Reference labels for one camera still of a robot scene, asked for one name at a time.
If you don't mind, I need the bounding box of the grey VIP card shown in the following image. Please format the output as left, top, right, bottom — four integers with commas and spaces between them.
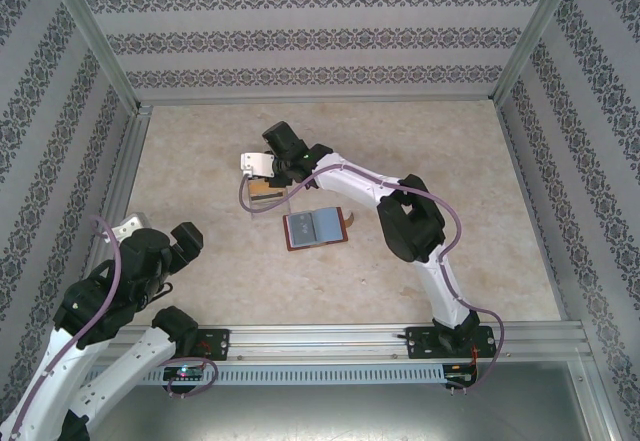
291, 213, 317, 246

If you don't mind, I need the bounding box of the brown leather card holder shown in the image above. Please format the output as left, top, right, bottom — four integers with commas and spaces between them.
282, 205, 357, 251

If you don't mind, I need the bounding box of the clear acrylic card stand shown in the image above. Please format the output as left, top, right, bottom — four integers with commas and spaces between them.
238, 175, 294, 220

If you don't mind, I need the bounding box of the left circuit board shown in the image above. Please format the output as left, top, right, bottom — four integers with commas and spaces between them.
163, 366, 206, 381

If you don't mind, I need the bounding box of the circuit board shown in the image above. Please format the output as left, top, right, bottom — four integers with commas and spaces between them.
444, 364, 479, 385
163, 366, 206, 381

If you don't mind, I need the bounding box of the grey metal shelf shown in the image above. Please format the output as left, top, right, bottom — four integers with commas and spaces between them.
74, 384, 604, 441

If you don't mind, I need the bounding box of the right circuit board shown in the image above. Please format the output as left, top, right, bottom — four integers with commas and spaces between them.
444, 364, 479, 385

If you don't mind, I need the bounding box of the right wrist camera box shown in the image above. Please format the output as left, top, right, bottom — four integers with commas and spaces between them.
239, 153, 275, 178

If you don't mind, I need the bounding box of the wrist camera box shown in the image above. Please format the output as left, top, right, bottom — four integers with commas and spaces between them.
239, 153, 275, 178
110, 213, 151, 238

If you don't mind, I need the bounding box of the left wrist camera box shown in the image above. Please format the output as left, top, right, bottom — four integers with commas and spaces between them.
110, 213, 151, 238

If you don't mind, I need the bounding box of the aluminium side rail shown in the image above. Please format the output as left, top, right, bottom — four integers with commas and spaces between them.
68, 110, 151, 327

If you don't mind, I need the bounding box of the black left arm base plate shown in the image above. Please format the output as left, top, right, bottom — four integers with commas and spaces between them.
192, 328, 232, 362

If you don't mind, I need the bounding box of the aluminium mounting rail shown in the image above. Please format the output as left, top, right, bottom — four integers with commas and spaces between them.
47, 323, 594, 365

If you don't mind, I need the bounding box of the grey slotted cable duct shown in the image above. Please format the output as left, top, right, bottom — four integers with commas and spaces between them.
84, 364, 446, 386

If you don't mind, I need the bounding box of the aluminium frame post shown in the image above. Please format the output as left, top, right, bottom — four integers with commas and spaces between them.
492, 0, 584, 105
38, 0, 154, 115

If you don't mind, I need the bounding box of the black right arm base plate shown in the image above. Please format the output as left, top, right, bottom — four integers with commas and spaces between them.
405, 325, 499, 361

